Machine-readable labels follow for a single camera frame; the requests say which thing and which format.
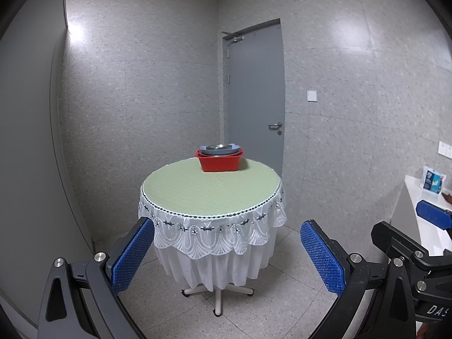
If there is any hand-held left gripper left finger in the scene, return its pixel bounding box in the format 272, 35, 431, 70
37, 216, 156, 339

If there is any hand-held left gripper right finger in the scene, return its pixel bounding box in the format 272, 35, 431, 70
299, 219, 417, 339

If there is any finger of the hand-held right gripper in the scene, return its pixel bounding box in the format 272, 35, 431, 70
371, 221, 433, 265
416, 200, 452, 232

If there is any red plastic basin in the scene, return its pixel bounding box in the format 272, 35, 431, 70
196, 149, 245, 173

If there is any large steel bowl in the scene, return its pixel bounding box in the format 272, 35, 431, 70
199, 148, 244, 158

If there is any white sink counter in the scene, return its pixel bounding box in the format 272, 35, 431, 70
390, 175, 452, 255

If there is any blue white tissue pack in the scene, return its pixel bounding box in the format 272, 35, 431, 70
421, 167, 446, 194

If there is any green white lace tablecloth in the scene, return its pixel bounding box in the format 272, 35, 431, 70
138, 157, 287, 292

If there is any grey door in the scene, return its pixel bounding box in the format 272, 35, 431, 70
222, 18, 285, 179

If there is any white table pedestal base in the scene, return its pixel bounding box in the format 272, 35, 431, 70
182, 282, 254, 316

